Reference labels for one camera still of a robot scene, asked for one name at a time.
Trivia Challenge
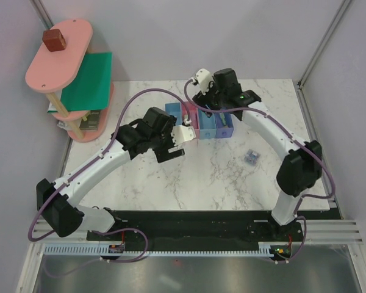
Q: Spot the black Canon setup booklet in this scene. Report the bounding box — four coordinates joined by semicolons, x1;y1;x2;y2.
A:
79;110;101;131

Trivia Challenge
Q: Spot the light blue bin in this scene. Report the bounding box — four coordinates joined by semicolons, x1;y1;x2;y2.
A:
198;109;217;140
165;103;182;126

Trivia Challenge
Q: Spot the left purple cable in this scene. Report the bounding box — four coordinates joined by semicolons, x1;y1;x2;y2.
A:
28;88;192;278

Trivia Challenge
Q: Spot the purple cable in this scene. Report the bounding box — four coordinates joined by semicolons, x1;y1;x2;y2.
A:
28;88;192;278
184;79;338;265

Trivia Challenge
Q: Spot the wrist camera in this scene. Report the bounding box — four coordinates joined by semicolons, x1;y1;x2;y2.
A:
171;125;196;146
192;68;214;95

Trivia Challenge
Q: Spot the pink wooden shelf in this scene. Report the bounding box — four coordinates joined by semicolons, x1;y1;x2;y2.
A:
25;19;114;142

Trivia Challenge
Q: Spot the purple plastic bin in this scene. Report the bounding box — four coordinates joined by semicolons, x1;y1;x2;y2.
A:
215;113;234;139

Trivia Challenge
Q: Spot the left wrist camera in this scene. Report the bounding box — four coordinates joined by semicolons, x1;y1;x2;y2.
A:
171;125;196;146

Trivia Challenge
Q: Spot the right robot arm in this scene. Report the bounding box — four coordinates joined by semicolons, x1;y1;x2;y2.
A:
189;68;322;241

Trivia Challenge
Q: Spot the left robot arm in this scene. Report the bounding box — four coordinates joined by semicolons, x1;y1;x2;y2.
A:
36;107;196;240

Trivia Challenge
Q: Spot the green folder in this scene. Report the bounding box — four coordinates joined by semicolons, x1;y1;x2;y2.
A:
54;52;113;112

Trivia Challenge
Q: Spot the pink plastic bin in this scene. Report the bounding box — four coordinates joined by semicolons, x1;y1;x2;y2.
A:
181;101;199;139

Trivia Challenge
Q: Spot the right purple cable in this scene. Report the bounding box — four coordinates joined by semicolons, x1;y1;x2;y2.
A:
184;79;338;265

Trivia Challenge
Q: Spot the white cable duct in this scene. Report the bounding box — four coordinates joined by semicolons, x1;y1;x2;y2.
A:
43;243;274;257

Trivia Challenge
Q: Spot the brown wooden block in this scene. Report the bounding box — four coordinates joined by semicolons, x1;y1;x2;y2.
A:
42;29;66;52

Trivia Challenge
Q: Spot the light blue bin leftmost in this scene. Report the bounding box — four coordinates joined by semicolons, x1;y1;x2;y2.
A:
165;103;182;126

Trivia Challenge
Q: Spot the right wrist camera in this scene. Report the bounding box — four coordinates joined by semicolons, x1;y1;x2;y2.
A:
192;68;214;95

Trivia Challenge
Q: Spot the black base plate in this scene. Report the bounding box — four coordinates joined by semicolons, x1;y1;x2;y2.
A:
85;211;303;251

